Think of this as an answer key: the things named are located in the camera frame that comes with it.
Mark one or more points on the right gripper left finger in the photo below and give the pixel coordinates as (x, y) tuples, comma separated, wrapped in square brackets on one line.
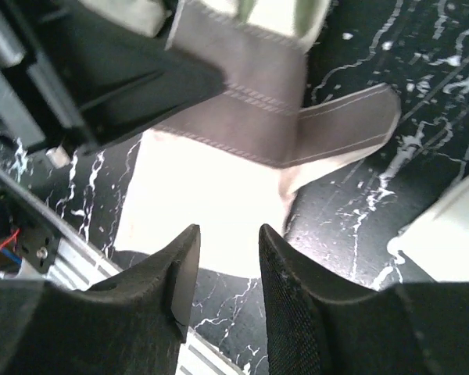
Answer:
[(132, 323)]

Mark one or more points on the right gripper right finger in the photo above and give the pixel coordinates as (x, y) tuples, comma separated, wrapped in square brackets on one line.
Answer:
[(321, 323)]

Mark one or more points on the grey palm work glove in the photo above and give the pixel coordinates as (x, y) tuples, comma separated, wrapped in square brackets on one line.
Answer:
[(236, 161)]

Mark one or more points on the front right work glove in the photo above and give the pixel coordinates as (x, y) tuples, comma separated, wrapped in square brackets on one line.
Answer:
[(438, 240)]

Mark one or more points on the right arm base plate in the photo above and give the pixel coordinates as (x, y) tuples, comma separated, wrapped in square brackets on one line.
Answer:
[(26, 239)]

